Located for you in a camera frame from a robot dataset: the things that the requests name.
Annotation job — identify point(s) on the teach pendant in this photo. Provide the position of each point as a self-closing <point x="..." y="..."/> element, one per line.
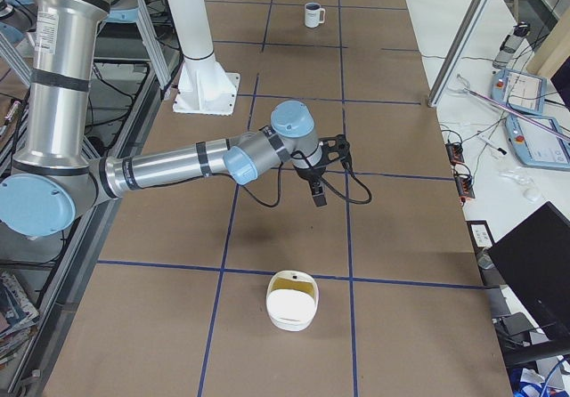
<point x="519" y="91"/>
<point x="536" y="147"/>

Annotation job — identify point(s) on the right orange circuit board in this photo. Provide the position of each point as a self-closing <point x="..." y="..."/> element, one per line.
<point x="464" y="186"/>

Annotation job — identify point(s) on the black Huawei monitor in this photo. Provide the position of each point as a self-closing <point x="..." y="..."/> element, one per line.
<point x="533" y="260"/>

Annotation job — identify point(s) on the far teach pendant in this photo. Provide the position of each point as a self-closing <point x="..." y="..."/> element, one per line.
<point x="519" y="91"/>

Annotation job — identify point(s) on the white mug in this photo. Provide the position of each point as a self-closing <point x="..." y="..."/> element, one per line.
<point x="314" y="15"/>

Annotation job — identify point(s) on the black labelled box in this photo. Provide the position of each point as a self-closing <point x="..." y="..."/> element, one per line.
<point x="480" y="234"/>

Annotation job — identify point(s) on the aluminium frame post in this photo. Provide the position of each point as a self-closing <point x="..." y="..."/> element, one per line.
<point x="468" y="25"/>

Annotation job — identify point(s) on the left orange circuit board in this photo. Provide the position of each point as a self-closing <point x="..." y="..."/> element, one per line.
<point x="455" y="153"/>

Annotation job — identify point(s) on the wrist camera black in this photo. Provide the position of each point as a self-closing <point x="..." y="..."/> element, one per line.
<point x="336" y="149"/>

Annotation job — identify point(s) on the stack of books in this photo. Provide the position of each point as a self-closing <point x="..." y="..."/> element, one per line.
<point x="19" y="316"/>

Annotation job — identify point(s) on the orange circuit board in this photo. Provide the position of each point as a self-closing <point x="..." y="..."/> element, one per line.
<point x="455" y="153"/>
<point x="464" y="186"/>

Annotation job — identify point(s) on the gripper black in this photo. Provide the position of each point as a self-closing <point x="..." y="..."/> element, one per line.
<point x="309" y="174"/>

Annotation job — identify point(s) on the near teach pendant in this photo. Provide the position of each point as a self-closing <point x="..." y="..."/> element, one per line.
<point x="536" y="147"/>

